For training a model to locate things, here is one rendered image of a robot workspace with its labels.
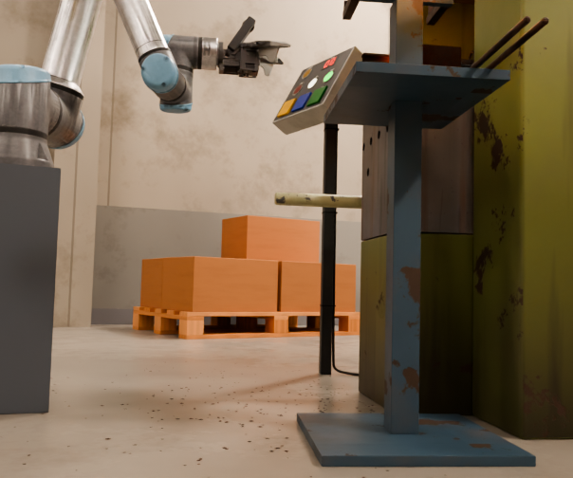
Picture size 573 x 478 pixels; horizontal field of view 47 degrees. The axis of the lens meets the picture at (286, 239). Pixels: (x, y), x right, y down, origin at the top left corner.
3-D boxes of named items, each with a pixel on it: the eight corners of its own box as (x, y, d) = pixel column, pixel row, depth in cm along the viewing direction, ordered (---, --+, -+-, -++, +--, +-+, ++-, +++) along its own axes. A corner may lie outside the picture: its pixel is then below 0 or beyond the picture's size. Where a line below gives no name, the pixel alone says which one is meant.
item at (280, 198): (275, 205, 223) (276, 190, 223) (273, 207, 228) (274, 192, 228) (400, 211, 229) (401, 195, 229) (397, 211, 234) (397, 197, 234)
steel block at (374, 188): (397, 230, 169) (399, 62, 173) (360, 240, 207) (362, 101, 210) (598, 238, 177) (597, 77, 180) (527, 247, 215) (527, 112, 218)
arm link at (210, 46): (202, 44, 193) (202, 30, 183) (218, 45, 193) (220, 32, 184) (201, 73, 192) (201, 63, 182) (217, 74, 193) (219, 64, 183)
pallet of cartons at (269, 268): (308, 326, 531) (311, 227, 537) (378, 338, 429) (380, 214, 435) (126, 326, 476) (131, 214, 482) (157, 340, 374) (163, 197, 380)
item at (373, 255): (395, 415, 166) (397, 231, 169) (358, 392, 204) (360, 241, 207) (600, 415, 174) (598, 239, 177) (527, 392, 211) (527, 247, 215)
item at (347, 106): (356, 71, 123) (356, 61, 123) (323, 123, 163) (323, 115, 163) (510, 80, 126) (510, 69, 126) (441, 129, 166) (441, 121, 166)
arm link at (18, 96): (-28, 126, 164) (-24, 57, 165) (8, 141, 181) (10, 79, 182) (31, 126, 163) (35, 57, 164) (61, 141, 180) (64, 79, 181)
